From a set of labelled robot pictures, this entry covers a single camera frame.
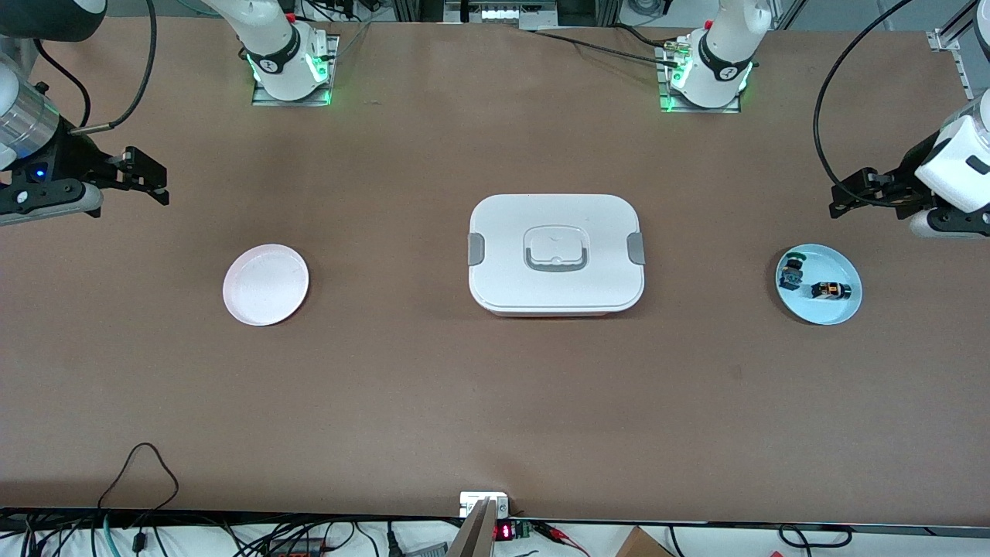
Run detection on pink round plate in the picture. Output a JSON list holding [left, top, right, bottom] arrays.
[[223, 244, 310, 326]]

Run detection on grey rack equipment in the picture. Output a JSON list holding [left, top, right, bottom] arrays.
[[443, 0, 559, 30]]

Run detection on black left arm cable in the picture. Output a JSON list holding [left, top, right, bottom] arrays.
[[812, 0, 917, 208]]

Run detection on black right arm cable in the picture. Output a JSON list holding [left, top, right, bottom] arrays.
[[31, 0, 159, 134]]

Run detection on white lidded lunch box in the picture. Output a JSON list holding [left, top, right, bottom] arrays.
[[468, 193, 646, 318]]

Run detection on black coiled cable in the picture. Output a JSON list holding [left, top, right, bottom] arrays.
[[777, 525, 853, 550]]

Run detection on aluminium bar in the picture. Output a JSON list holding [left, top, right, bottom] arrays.
[[447, 499, 497, 557]]

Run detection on small white box device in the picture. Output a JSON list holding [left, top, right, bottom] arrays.
[[459, 492, 510, 518]]

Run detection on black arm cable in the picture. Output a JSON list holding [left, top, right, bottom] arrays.
[[31, 0, 159, 134], [812, 0, 917, 208]]

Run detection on red clip leads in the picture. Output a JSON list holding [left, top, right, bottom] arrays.
[[534, 522, 590, 556]]

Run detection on brown cardboard box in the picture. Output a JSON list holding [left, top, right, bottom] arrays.
[[615, 528, 674, 557]]

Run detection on aluminium frame extrusion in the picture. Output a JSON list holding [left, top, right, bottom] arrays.
[[927, 0, 990, 101]]

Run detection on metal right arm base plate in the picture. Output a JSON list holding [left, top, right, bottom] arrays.
[[251, 35, 340, 107]]

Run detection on light blue round plate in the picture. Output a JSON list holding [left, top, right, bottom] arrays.
[[775, 244, 863, 326]]

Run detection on thin black looped cable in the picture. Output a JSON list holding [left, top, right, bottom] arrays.
[[97, 443, 180, 511]]

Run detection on black base cable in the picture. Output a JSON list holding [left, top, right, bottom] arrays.
[[532, 29, 687, 67]]

